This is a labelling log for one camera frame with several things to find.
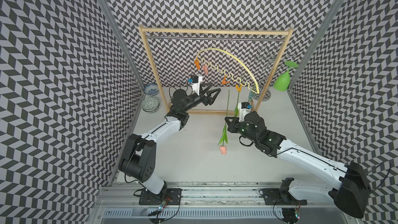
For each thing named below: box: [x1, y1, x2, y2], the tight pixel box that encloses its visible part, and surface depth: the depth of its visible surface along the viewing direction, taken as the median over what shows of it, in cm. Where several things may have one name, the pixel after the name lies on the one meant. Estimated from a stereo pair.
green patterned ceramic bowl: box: [140, 96, 160, 113], surface depth 107 cm
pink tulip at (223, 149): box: [217, 89, 231, 156], surface depth 75 cm
